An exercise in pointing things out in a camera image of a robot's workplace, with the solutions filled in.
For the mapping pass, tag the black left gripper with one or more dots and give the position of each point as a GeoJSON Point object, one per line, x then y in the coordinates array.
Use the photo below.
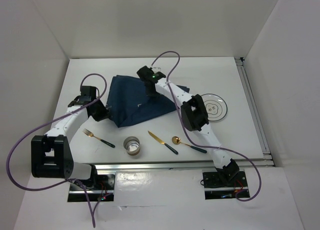
{"type": "Point", "coordinates": [103, 114]}

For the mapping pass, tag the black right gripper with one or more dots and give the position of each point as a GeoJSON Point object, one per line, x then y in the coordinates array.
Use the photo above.
{"type": "Point", "coordinates": [152, 94]}

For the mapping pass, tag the gold fork green handle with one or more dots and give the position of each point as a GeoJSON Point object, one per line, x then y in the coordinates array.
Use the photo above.
{"type": "Point", "coordinates": [91, 135]}

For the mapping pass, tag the navy blue cloth placemat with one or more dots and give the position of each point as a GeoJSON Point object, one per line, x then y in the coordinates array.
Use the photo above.
{"type": "Point", "coordinates": [129, 105]}

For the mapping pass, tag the metal cup with cream band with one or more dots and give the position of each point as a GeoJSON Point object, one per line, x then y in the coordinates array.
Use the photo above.
{"type": "Point", "coordinates": [132, 145]}

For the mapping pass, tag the gold knife green handle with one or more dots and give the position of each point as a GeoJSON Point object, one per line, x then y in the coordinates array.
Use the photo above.
{"type": "Point", "coordinates": [163, 143]}

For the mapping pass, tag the white round plate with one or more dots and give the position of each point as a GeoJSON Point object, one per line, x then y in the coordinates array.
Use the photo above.
{"type": "Point", "coordinates": [215, 106]}

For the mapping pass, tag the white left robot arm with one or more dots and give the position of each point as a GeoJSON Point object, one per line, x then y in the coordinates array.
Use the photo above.
{"type": "Point", "coordinates": [51, 155]}

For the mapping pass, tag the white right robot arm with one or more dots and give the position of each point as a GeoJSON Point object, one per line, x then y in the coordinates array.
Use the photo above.
{"type": "Point", "coordinates": [194, 118]}

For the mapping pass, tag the gold spoon green handle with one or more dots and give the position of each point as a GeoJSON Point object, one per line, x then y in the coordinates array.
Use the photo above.
{"type": "Point", "coordinates": [177, 141]}

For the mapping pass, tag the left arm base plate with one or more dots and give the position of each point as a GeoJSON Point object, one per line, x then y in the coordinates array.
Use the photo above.
{"type": "Point", "coordinates": [101, 190]}

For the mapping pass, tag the aluminium front rail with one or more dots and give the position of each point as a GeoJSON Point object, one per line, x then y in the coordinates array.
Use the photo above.
{"type": "Point", "coordinates": [156, 165]}

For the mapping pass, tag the aluminium rail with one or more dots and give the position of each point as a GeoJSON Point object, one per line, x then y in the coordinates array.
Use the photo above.
{"type": "Point", "coordinates": [156, 165]}
{"type": "Point", "coordinates": [267, 155]}

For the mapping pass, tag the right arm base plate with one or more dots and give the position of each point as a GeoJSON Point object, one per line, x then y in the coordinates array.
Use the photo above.
{"type": "Point", "coordinates": [215, 189]}

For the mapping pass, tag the aluminium right side rail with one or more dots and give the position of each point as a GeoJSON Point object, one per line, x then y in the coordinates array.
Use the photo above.
{"type": "Point", "coordinates": [267, 155]}

